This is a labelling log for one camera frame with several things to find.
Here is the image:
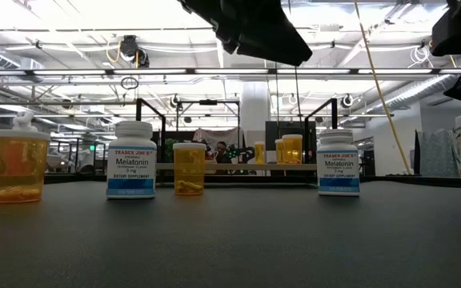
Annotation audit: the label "silver flexible air duct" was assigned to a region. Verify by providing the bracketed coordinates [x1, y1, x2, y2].
[368, 74, 461, 114]

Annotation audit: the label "white melatonin supplement bottle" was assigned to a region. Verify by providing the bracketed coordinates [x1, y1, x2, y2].
[316, 128, 362, 198]
[106, 120, 158, 200]

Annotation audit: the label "wooden shelf black metal legs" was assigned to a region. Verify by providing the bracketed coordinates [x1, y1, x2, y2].
[135, 98, 339, 188]

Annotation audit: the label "black ceiling cable reel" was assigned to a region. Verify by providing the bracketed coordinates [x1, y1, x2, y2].
[106, 34, 151, 69]

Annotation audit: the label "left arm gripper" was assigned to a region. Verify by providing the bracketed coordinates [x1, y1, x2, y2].
[177, 0, 314, 67]

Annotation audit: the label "long LED light bar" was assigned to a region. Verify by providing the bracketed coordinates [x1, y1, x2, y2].
[0, 67, 461, 78]

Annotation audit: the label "black hanging cable loop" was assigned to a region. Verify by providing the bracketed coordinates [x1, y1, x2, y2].
[119, 75, 140, 91]

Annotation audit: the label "hanging yellow cable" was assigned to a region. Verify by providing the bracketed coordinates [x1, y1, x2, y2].
[352, 0, 413, 175]

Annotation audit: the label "person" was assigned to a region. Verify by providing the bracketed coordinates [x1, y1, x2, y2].
[213, 141, 230, 163]

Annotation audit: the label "pale pink hanging cloth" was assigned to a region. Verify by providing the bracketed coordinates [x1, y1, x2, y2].
[192, 128, 244, 152]

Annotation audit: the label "small green background plant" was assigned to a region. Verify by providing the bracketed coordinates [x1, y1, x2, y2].
[163, 138, 175, 163]

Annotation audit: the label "black table mat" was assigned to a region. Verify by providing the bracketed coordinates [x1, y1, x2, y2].
[0, 180, 461, 288]

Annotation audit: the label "amber bottles on shelf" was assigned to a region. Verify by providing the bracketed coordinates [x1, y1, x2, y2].
[265, 120, 319, 165]

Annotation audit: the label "black metal rig frame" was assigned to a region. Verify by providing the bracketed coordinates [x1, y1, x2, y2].
[0, 0, 461, 189]

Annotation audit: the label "grey patterned curtain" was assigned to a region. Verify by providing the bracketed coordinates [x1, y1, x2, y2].
[414, 128, 461, 178]

